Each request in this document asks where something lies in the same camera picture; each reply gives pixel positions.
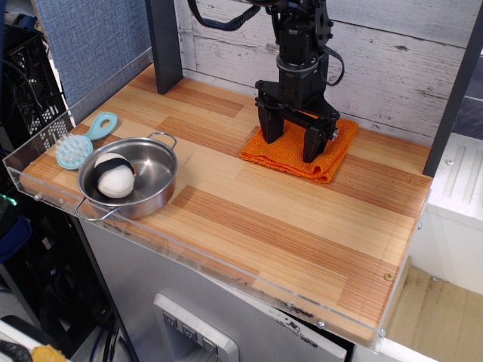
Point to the clear acrylic table guard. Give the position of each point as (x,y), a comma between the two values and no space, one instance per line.
(322,254)

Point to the white black plush ball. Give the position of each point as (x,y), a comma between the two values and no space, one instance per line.
(114,175)

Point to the dark grey post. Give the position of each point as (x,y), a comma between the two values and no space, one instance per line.
(455,100)
(165,46)

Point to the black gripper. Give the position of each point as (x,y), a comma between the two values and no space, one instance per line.
(298,97)

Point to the black perforated crate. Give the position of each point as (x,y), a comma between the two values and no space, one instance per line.
(30,97)

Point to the light blue scrub brush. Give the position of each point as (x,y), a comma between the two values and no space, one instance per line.
(73,149)

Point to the stainless steel pot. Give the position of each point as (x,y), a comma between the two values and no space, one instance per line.
(156,167)

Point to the white toy cabinet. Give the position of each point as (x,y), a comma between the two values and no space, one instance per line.
(447,242)

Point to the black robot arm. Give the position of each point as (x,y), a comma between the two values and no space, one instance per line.
(302,30)

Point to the dark grey left post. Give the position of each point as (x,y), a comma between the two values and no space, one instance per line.
(165,46)

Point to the dark grey right post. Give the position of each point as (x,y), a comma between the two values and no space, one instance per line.
(455,100)

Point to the orange cloth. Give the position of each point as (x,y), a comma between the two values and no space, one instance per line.
(286,153)

